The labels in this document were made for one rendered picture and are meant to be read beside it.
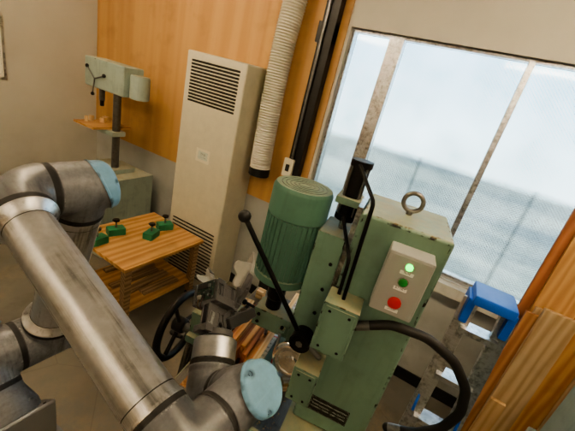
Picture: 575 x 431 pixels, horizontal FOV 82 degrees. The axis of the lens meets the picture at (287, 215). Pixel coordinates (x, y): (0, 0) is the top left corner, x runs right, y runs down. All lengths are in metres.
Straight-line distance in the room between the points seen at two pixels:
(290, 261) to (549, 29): 1.75
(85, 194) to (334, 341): 0.67
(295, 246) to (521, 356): 1.55
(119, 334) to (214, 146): 2.00
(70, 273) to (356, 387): 0.79
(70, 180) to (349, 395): 0.91
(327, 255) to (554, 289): 1.51
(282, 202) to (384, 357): 0.50
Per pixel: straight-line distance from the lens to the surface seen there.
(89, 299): 0.61
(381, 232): 0.82
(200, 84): 2.54
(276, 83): 2.33
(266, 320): 1.14
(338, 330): 0.87
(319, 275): 0.95
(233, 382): 0.60
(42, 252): 0.68
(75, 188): 0.82
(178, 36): 3.13
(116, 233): 2.54
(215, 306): 0.75
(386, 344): 0.97
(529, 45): 2.21
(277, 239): 0.93
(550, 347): 2.19
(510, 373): 2.26
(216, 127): 2.44
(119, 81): 2.93
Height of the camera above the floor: 1.76
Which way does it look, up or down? 22 degrees down
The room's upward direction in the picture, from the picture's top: 14 degrees clockwise
